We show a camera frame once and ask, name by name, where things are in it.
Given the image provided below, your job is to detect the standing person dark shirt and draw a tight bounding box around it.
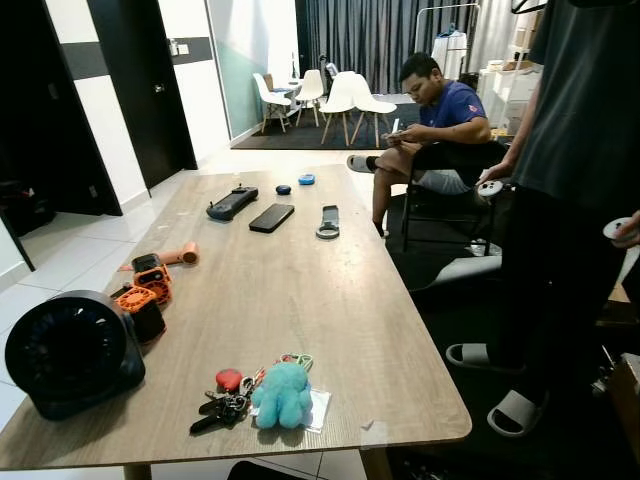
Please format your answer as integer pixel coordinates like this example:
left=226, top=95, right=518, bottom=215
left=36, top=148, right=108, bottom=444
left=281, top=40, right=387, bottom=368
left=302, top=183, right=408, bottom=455
left=445, top=0, right=640, bottom=421

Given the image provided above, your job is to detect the white cabinet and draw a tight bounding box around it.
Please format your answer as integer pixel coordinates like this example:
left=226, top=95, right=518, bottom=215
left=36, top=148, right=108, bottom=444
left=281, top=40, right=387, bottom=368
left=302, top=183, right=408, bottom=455
left=478, top=60, right=542, bottom=131

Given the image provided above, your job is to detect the black chair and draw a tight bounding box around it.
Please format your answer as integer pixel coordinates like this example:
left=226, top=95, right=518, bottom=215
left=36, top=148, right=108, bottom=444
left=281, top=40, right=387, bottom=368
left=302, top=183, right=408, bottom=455
left=400, top=140, right=513, bottom=253

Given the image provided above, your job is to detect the grey slipper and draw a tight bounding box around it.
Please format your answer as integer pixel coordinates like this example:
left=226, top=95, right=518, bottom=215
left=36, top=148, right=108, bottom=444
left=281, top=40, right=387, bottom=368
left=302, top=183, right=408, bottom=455
left=346, top=155, right=381, bottom=175
left=487, top=390, right=547, bottom=439
left=445, top=343, right=496, bottom=373

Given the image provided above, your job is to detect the seated person blue shirt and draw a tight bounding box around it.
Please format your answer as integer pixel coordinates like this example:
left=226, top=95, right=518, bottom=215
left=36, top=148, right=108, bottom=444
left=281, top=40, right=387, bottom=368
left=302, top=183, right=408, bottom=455
left=372, top=52, right=511, bottom=237

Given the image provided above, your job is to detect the clothes rack with white garment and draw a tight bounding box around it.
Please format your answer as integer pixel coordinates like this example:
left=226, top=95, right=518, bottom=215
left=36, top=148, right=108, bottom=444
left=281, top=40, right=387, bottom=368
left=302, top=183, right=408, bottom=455
left=415, top=5, right=481, bottom=83

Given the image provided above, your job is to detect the white dining chair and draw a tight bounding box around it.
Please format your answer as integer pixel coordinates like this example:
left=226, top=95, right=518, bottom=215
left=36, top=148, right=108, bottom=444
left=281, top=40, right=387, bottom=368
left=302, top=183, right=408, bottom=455
left=296, top=68, right=327, bottom=128
left=253, top=72, right=294, bottom=136
left=320, top=70, right=359, bottom=147
left=350, top=75, right=399, bottom=149

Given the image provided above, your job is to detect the dark grey curtain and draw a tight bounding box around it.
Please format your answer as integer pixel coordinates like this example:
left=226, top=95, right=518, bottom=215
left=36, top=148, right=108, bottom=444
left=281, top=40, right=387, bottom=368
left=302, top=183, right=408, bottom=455
left=297, top=0, right=481, bottom=96

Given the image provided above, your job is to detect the dark rug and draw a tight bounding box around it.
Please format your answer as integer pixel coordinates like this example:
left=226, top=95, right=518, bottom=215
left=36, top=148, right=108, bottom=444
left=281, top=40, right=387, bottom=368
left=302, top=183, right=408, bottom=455
left=232, top=100, right=421, bottom=151

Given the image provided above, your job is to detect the green carabiner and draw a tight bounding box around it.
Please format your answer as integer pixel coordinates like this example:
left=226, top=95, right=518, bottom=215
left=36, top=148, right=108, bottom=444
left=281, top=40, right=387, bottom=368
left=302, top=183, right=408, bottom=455
left=279, top=353, right=314, bottom=372

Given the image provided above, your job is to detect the white paper card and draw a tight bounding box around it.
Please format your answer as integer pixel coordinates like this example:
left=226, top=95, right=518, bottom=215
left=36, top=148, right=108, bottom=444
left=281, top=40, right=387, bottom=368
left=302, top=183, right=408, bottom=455
left=250, top=388, right=332, bottom=434

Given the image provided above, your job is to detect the black smartphone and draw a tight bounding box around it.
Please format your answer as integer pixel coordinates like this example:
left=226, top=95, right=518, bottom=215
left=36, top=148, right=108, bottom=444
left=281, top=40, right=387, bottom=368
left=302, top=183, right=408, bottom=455
left=248, top=203, right=296, bottom=234

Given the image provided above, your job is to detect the black handheld console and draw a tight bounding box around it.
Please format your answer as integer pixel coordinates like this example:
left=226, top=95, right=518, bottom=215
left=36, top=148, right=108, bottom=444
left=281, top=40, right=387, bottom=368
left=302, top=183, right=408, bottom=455
left=206, top=186, right=259, bottom=222

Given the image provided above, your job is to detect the red key fob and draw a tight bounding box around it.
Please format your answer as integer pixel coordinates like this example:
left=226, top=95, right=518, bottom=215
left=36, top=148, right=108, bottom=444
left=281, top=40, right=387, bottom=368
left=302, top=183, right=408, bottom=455
left=215, top=369, right=244, bottom=393

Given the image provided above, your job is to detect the black key bunch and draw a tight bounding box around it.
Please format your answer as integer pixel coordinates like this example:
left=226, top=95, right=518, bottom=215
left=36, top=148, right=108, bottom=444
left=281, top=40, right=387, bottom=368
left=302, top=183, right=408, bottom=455
left=190, top=385, right=252, bottom=436

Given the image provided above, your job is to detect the orange black small gadget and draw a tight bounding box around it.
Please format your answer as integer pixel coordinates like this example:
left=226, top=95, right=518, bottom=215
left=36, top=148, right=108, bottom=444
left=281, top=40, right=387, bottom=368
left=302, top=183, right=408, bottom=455
left=130, top=253, right=174, bottom=306

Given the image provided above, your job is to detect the orange black square device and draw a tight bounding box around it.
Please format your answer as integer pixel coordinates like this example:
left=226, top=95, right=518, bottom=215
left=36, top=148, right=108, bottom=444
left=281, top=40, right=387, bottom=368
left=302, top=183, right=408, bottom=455
left=110, top=285, right=168, bottom=347

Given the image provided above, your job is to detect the black door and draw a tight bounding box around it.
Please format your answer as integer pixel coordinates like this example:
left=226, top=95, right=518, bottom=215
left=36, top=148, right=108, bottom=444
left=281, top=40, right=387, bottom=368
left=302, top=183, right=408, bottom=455
left=88, top=0, right=198, bottom=191

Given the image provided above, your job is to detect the black bag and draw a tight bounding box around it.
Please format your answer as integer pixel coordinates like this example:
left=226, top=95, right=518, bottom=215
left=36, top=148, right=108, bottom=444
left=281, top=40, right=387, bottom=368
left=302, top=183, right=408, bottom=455
left=0, top=180, right=57, bottom=237

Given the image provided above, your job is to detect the teal plush keychain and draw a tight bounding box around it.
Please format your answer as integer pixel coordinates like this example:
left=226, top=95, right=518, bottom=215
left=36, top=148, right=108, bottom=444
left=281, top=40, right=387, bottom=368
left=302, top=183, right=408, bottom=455
left=250, top=360, right=314, bottom=431

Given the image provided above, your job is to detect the orange handle tool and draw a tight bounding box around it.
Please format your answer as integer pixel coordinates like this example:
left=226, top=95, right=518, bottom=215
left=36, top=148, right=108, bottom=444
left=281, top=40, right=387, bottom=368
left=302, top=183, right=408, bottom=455
left=118, top=242, right=200, bottom=273

